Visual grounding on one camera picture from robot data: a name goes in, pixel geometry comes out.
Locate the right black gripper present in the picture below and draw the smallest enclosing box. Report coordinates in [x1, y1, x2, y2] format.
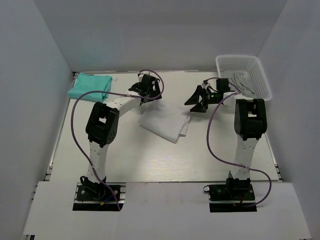
[184, 85, 220, 113]

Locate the white t shirt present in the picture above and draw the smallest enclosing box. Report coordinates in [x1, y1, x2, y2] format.
[138, 100, 191, 144]

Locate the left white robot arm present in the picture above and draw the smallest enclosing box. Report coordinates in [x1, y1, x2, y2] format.
[80, 70, 164, 200]

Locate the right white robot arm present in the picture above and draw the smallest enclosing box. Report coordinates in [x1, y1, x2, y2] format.
[184, 77, 267, 201]

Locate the grey t shirt in basket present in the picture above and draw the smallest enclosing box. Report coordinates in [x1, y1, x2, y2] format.
[221, 71, 256, 98]

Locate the white plastic basket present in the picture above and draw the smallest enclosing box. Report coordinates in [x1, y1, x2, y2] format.
[215, 55, 273, 102]

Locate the folded teal t shirt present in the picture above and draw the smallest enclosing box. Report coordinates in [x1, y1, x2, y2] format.
[67, 72, 113, 102]

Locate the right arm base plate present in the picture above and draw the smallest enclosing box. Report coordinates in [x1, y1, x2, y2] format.
[203, 184, 257, 213]

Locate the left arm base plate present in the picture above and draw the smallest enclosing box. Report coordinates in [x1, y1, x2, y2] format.
[72, 182, 126, 212]

